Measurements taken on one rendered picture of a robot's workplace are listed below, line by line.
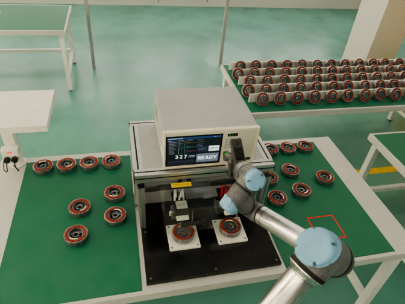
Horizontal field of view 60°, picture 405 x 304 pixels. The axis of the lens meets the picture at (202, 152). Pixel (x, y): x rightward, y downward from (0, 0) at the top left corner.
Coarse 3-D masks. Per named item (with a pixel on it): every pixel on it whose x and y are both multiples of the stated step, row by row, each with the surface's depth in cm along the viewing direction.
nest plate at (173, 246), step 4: (196, 232) 175; (168, 236) 172; (196, 236) 173; (168, 240) 170; (172, 240) 171; (192, 240) 172; (196, 240) 172; (172, 244) 169; (176, 244) 169; (180, 244) 169; (184, 244) 169; (188, 244) 169; (192, 244) 170; (196, 244) 170; (200, 244) 170; (172, 248) 167; (176, 248) 167; (180, 248) 167; (184, 248) 168; (188, 248) 168; (192, 248) 169
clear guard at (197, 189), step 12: (168, 180) 162; (180, 180) 163; (192, 180) 164; (204, 180) 164; (168, 192) 156; (180, 192) 157; (192, 192) 157; (204, 192) 158; (168, 204) 151; (180, 204) 151; (192, 204) 152; (204, 204) 152; (216, 204) 153; (168, 216) 146; (180, 216) 147; (192, 216) 148; (204, 216) 149; (216, 216) 150; (168, 228) 146; (180, 228) 147; (192, 228) 148; (204, 228) 149; (216, 228) 150
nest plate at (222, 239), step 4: (220, 220) 183; (216, 232) 176; (220, 232) 177; (240, 232) 178; (244, 232) 178; (216, 236) 175; (220, 236) 175; (224, 236) 175; (240, 236) 176; (244, 236) 176; (220, 240) 173; (224, 240) 173; (228, 240) 173; (232, 240) 173; (236, 240) 174; (240, 240) 174; (244, 240) 174; (220, 244) 172
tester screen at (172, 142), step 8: (200, 136) 153; (208, 136) 154; (216, 136) 155; (168, 144) 152; (176, 144) 153; (184, 144) 154; (192, 144) 155; (200, 144) 156; (208, 144) 157; (216, 144) 158; (168, 152) 155; (176, 152) 156; (184, 152) 157; (192, 152) 158; (200, 152) 159; (208, 152) 160; (216, 152) 161; (168, 160) 158; (216, 160) 164
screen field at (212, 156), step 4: (196, 156) 160; (200, 156) 160; (204, 156) 161; (208, 156) 161; (212, 156) 162; (216, 156) 163; (196, 160) 162; (200, 160) 162; (204, 160) 163; (208, 160) 163; (212, 160) 164
